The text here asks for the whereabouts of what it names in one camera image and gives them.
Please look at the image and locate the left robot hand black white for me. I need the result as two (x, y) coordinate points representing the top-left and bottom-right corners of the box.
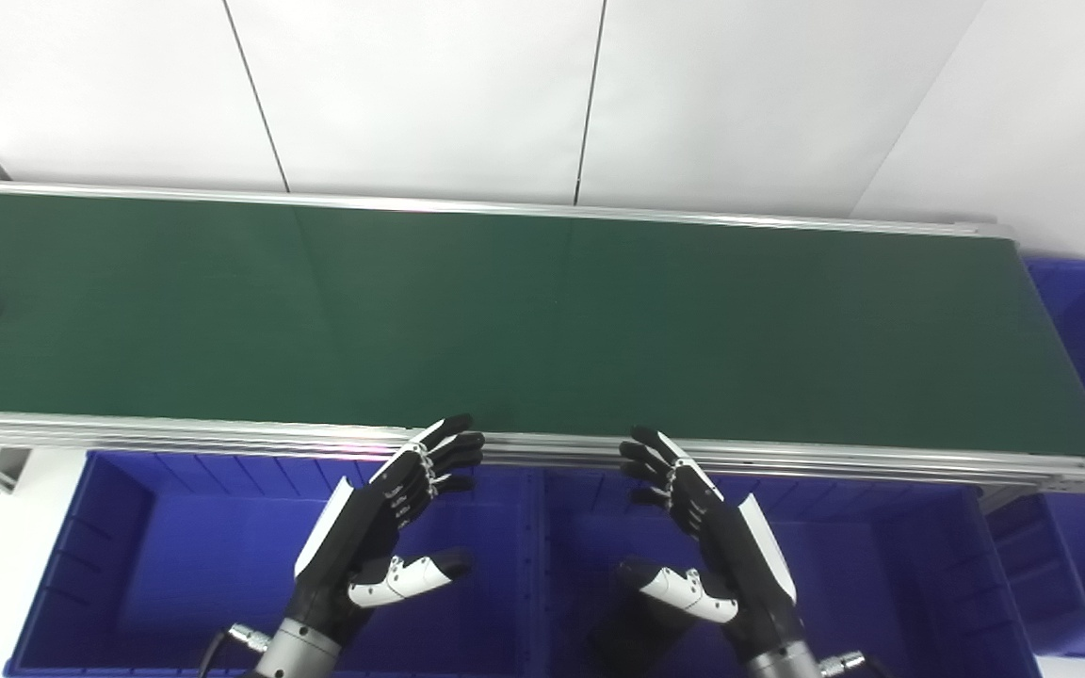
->
(293, 414), (487, 651)

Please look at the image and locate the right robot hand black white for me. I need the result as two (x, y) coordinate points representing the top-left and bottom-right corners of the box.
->
(618, 426), (807, 660)

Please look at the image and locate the green conveyor belt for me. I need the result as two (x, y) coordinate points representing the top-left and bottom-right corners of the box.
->
(0, 191), (1085, 460)
(0, 179), (1085, 497)

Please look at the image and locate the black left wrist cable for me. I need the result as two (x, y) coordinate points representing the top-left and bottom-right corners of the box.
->
(199, 623), (272, 678)

